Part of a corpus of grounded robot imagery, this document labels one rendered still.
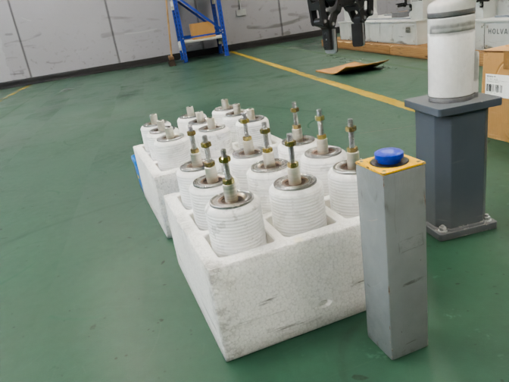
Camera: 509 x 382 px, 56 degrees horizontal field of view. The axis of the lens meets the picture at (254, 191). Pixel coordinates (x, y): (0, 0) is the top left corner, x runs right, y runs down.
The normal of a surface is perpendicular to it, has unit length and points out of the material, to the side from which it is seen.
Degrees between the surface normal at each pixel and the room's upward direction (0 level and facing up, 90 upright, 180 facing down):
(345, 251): 90
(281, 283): 90
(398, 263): 90
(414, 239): 90
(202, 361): 0
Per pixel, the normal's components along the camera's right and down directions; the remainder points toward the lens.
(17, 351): -0.15, -0.92
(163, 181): 0.36, 0.29
